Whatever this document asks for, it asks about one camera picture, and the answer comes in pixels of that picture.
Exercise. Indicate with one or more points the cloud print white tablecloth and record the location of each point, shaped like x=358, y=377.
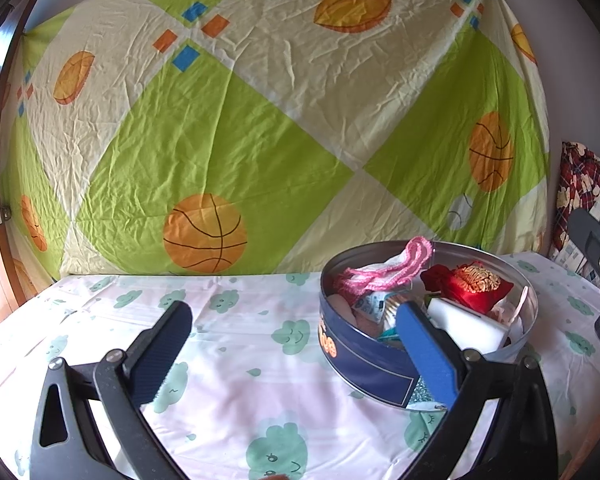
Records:
x=230, y=320

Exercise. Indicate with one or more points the ball print hanging bedsheet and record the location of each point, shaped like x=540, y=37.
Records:
x=280, y=110

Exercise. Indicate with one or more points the cotton swab pack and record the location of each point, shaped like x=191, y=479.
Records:
x=375, y=305

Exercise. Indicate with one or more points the peach soft pad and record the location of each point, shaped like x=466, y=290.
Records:
x=365, y=322

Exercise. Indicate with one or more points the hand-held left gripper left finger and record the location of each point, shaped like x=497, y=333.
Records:
x=155, y=355

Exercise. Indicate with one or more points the pink knitted cloth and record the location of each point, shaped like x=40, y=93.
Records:
x=380, y=280

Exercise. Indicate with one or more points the metal door latch plate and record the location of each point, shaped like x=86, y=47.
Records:
x=2, y=213

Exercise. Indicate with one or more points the round blue tin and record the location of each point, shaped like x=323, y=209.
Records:
x=370, y=375

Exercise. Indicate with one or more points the red patterned cloth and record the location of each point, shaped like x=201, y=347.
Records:
x=575, y=185

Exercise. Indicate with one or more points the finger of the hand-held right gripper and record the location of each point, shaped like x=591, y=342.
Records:
x=592, y=240

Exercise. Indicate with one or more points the red brocade pouch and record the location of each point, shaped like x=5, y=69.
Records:
x=470, y=285

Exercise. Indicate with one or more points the white foam block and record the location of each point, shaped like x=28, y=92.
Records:
x=470, y=327

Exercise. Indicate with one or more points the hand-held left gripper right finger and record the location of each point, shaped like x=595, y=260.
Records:
x=427, y=355

